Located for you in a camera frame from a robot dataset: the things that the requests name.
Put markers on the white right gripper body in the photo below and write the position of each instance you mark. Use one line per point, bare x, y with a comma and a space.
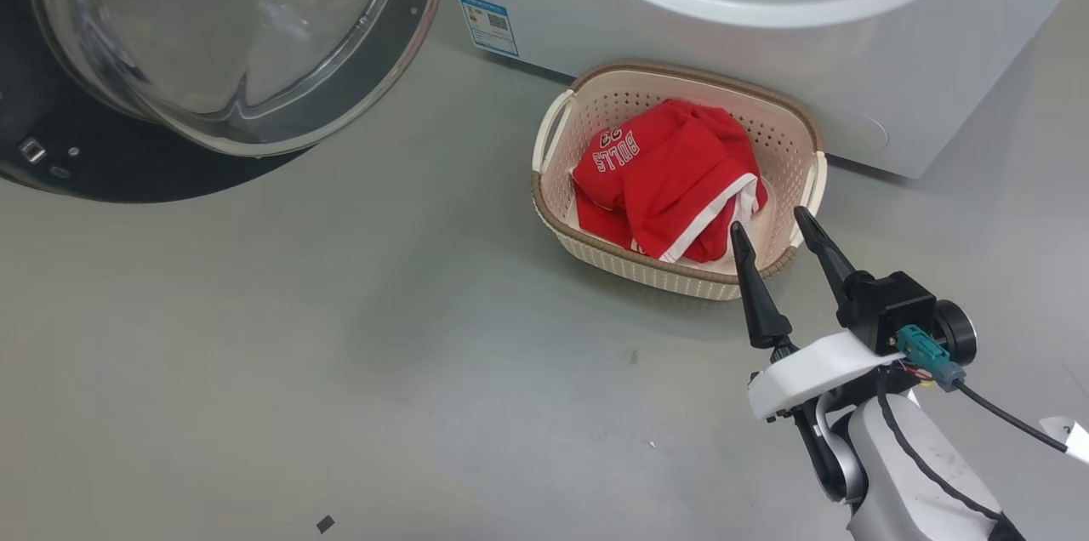
817, 371

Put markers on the white washing machine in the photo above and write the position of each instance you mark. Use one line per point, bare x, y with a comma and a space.
681, 39

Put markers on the small black floor scrap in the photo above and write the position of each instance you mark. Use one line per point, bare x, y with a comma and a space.
325, 525

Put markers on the black round washing machine door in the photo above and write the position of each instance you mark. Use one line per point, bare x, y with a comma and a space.
238, 31

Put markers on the blue white energy label sticker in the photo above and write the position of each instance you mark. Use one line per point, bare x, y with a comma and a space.
489, 24

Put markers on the red Bulls jersey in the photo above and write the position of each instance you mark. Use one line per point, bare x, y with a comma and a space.
612, 167

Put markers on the cream perforated laundry basket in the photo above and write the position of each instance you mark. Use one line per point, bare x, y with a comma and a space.
647, 273

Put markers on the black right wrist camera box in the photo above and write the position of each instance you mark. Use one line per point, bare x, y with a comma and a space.
889, 307

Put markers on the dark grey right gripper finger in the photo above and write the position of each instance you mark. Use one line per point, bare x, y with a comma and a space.
761, 303
829, 256

